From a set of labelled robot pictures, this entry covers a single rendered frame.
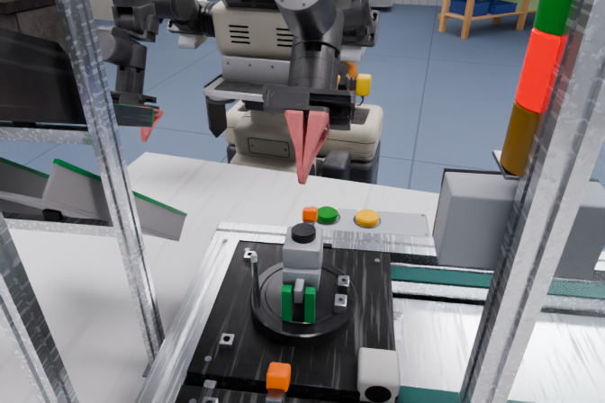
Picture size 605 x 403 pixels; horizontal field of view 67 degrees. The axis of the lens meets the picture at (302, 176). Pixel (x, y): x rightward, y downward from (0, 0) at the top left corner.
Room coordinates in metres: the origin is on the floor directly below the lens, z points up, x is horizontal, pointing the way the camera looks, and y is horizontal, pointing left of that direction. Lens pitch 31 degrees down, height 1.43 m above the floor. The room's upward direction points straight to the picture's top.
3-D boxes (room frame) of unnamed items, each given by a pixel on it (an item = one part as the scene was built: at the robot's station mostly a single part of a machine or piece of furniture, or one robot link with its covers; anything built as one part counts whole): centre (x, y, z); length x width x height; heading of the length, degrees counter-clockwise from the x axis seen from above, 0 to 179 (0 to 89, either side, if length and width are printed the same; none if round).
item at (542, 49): (0.30, -0.17, 1.34); 0.05 x 0.05 x 0.05
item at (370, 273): (0.44, 0.00, 0.96); 0.24 x 0.24 x 0.02; 83
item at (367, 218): (0.64, -0.11, 0.96); 0.04 x 0.04 x 0.02
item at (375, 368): (0.33, -0.09, 0.97); 0.05 x 0.05 x 0.04; 83
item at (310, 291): (0.39, -0.01, 1.01); 0.01 x 0.01 x 0.05; 83
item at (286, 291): (0.40, 0.02, 1.01); 0.01 x 0.01 x 0.05; 83
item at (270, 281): (0.44, 0.00, 0.98); 0.14 x 0.14 x 0.02
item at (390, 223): (0.64, -0.11, 0.93); 0.21 x 0.07 x 0.06; 83
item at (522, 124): (0.30, -0.17, 1.29); 0.05 x 0.05 x 0.05
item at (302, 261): (0.43, 0.00, 1.06); 0.08 x 0.04 x 0.07; 173
